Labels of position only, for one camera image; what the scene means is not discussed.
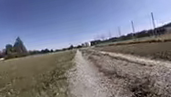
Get row of trees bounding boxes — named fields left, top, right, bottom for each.
left=0, top=25, right=84, bottom=62
left=88, top=18, right=171, bottom=47

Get dry grass field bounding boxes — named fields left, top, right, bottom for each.
left=0, top=44, right=85, bottom=97
left=90, top=30, right=171, bottom=83

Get pale gravel track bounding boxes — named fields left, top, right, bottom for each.
left=51, top=31, right=171, bottom=97

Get white building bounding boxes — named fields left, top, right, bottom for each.
left=83, top=41, right=91, bottom=49

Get row of tall poles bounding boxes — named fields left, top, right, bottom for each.
left=103, top=2, right=171, bottom=45

